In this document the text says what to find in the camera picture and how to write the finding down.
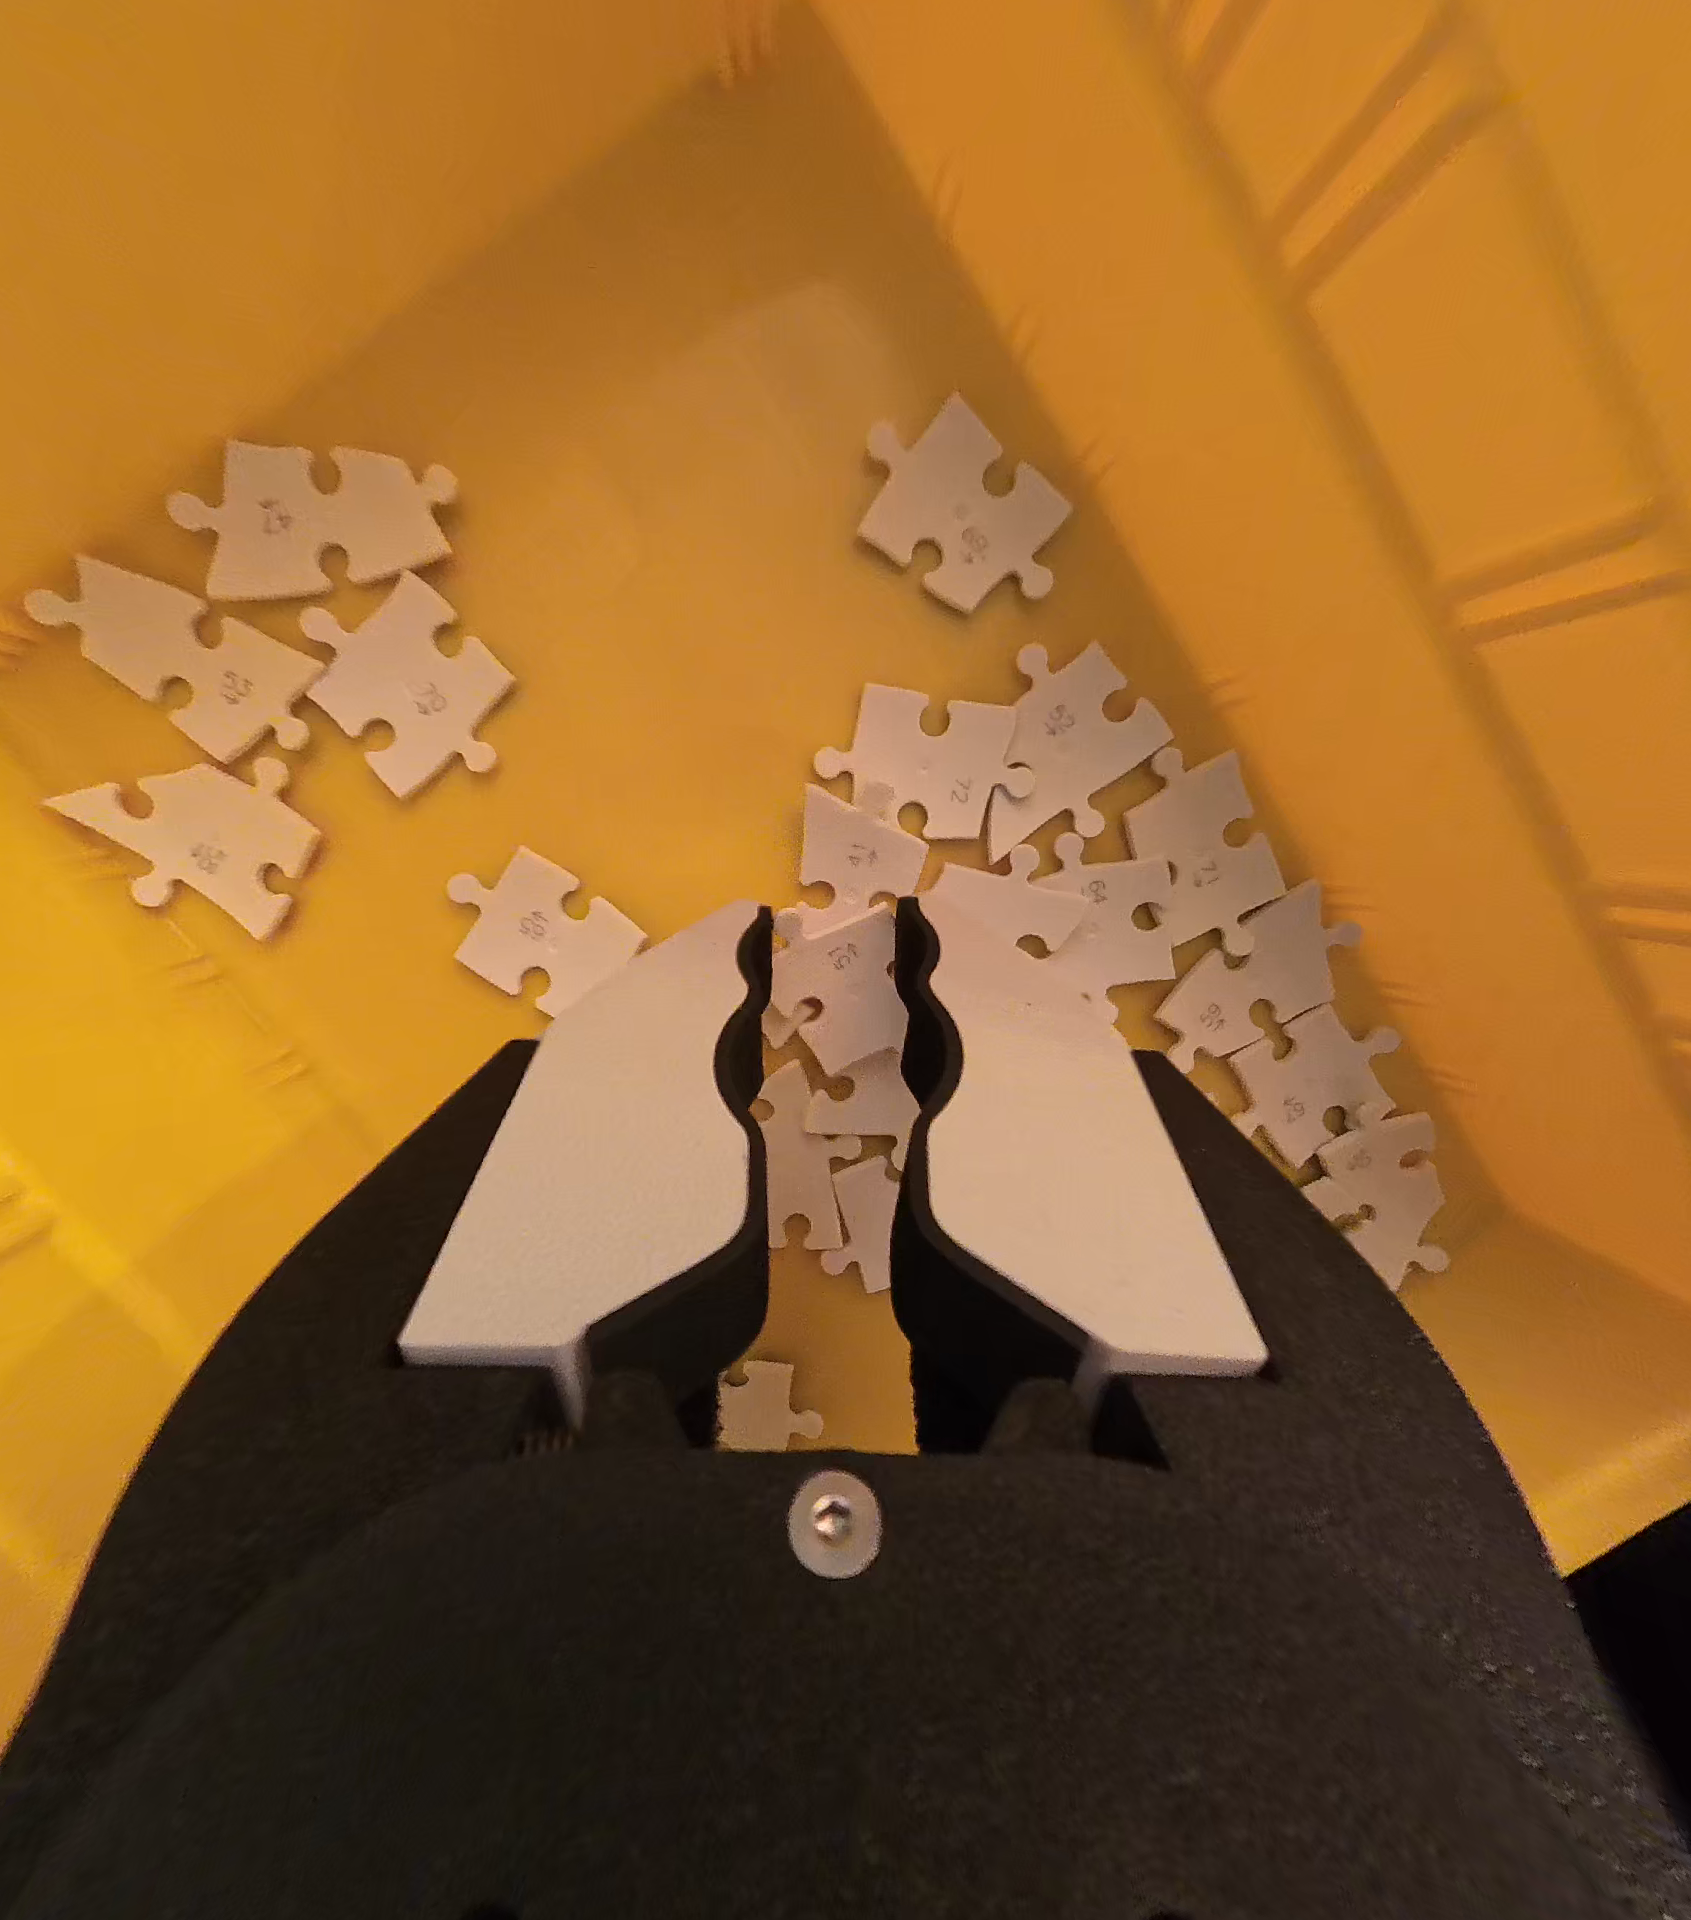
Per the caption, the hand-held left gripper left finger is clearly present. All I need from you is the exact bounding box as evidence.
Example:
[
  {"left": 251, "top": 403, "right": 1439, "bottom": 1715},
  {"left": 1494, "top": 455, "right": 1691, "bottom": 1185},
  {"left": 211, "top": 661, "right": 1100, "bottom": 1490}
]
[{"left": 399, "top": 900, "right": 777, "bottom": 1427}]

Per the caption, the yellow plastic bin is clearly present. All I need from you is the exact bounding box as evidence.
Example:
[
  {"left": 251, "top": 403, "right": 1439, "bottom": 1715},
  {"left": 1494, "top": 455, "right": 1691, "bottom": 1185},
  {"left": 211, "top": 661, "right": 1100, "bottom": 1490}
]
[{"left": 0, "top": 0, "right": 1691, "bottom": 1895}]

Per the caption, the heap of white puzzle pieces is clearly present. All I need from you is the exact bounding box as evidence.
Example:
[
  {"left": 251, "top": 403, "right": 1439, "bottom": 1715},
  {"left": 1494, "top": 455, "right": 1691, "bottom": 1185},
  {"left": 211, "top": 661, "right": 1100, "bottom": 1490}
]
[{"left": 23, "top": 391, "right": 1451, "bottom": 1455}]

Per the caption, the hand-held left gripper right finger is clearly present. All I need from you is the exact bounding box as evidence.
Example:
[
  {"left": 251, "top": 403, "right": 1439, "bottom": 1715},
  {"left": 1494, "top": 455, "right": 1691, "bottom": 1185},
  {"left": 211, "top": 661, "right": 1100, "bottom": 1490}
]
[{"left": 894, "top": 896, "right": 1270, "bottom": 1420}]

